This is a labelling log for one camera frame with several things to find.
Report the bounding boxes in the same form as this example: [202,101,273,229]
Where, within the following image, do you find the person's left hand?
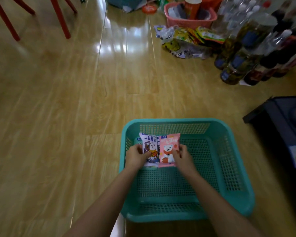
[125,144,151,171]

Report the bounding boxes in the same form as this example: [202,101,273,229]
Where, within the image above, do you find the person's right hand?
[172,144,197,176]

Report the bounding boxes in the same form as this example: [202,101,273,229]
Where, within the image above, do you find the purple white bear snack packet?
[139,132,160,167]

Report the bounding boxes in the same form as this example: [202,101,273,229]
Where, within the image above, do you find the pink bear snack packet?
[158,133,181,168]

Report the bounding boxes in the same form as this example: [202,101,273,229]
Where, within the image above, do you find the person's right forearm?
[187,170,262,237]

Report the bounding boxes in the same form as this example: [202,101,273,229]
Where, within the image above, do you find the person's left forearm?
[64,166,138,237]

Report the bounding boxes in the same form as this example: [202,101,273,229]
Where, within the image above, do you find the teal plastic mesh basket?
[119,118,255,223]

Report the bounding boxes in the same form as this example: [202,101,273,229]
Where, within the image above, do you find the dark blue plastic crate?
[242,96,296,180]

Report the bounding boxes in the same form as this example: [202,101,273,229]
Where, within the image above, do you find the pile of snack packets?
[154,25,226,59]

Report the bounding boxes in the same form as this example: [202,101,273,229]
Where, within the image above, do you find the pink plastic basket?
[164,1,218,29]

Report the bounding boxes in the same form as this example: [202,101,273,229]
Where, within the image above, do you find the group of plastic drink bottles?
[212,0,296,86]

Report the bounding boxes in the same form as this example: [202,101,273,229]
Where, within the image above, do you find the orange round lid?
[142,4,158,15]

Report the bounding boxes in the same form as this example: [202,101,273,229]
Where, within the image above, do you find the orange paper cup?
[184,0,203,20]

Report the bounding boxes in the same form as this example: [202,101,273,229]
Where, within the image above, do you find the teal plastic bin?
[105,0,146,10]

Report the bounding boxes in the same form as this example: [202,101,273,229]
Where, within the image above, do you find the red chair legs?
[0,0,78,42]

